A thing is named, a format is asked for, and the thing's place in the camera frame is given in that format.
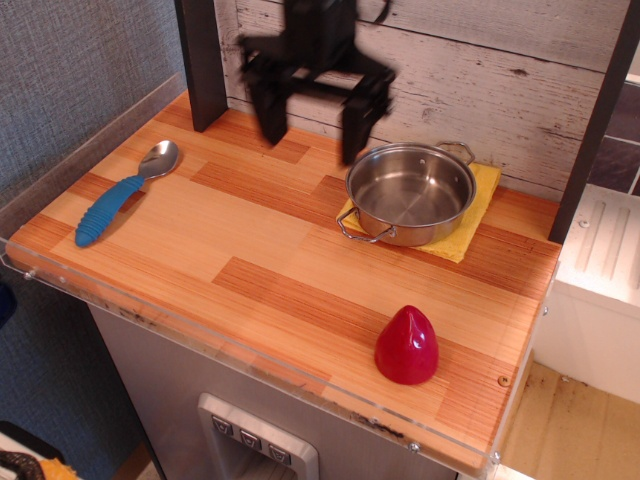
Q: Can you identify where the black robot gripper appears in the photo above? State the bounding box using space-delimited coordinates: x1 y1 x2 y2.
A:
239 1 395 164

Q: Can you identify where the small stainless steel pan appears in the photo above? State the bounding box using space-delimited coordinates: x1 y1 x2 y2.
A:
336 141 477 247

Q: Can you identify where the folded yellow cloth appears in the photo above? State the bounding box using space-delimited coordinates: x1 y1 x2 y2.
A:
336 163 501 264

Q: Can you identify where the red strawberry-shaped toy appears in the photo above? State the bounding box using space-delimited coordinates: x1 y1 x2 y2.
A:
374 305 439 385

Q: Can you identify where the grey toy fridge cabinet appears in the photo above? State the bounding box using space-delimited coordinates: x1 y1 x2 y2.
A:
90 307 457 479

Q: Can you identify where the clear acrylic table guard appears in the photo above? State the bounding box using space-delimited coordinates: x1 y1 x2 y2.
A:
6 227 560 478

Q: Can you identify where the silver dispenser button panel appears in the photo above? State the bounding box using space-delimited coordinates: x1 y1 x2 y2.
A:
198 393 320 479

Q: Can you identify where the white toy sink counter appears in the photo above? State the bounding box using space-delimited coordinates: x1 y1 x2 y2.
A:
533 185 639 402

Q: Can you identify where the yellow and black object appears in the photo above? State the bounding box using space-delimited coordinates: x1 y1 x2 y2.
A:
1 451 79 480

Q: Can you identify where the dark left frame post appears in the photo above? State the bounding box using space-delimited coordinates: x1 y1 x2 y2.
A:
174 0 228 132

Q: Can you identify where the dark frame post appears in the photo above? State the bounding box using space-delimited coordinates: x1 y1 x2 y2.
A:
174 0 228 132
548 0 639 244

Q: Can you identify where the spoon with blue handle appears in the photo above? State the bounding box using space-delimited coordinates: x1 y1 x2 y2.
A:
75 140 180 248

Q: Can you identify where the dark right frame post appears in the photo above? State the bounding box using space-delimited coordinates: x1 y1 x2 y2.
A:
548 0 639 244

